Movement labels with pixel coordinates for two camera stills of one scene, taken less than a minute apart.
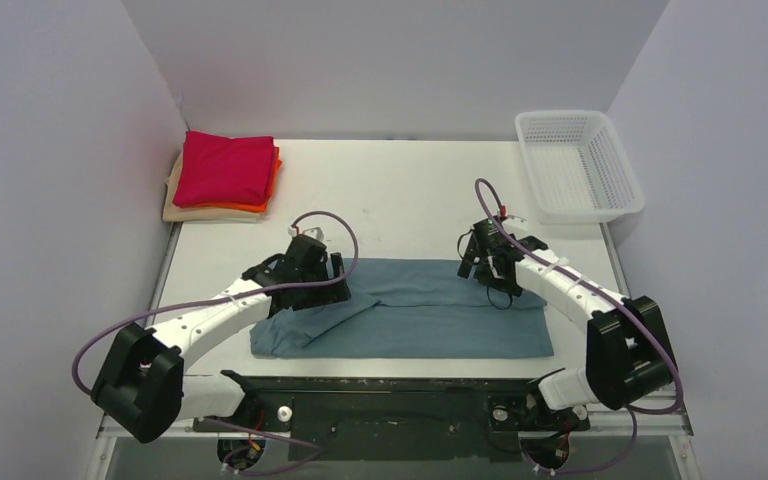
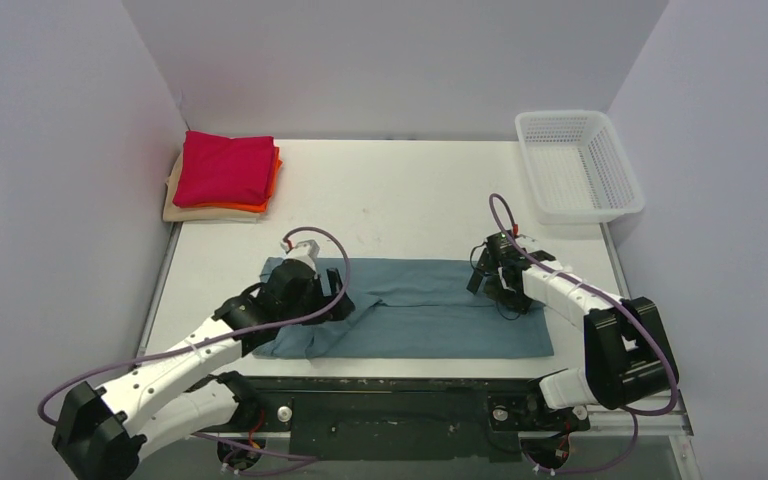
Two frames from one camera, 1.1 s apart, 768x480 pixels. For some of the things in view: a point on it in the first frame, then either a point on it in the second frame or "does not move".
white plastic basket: (577, 167) does not move
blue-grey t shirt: (405, 308) does not move
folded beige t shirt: (173, 212) does not move
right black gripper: (480, 263) to (490, 266)
